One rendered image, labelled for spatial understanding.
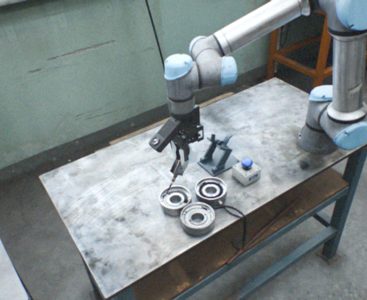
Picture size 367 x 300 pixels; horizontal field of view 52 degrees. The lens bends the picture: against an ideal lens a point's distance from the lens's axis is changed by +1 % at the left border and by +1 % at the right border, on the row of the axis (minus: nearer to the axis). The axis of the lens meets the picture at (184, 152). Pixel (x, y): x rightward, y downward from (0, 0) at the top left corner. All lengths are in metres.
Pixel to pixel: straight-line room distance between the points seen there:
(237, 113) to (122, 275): 0.89
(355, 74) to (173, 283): 0.88
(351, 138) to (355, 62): 0.25
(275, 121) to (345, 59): 0.55
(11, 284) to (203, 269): 0.63
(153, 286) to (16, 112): 1.64
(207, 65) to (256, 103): 0.75
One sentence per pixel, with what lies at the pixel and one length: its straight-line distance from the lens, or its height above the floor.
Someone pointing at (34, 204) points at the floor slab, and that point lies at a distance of 2.61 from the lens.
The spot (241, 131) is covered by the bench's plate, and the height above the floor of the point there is 0.80.
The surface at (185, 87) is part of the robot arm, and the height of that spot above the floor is 1.22.
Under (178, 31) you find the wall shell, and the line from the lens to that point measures 2.91.
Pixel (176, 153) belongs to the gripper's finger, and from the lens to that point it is 1.17.
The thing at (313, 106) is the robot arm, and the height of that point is 0.98.
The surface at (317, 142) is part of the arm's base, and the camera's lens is 1.46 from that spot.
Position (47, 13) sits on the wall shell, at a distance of 2.48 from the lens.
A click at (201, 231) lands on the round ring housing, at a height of 0.83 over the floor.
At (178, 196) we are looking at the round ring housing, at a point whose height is 0.82.
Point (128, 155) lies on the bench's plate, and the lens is 1.47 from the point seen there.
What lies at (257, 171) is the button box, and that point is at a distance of 1.30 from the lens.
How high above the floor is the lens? 1.70
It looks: 39 degrees down
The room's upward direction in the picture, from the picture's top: 4 degrees counter-clockwise
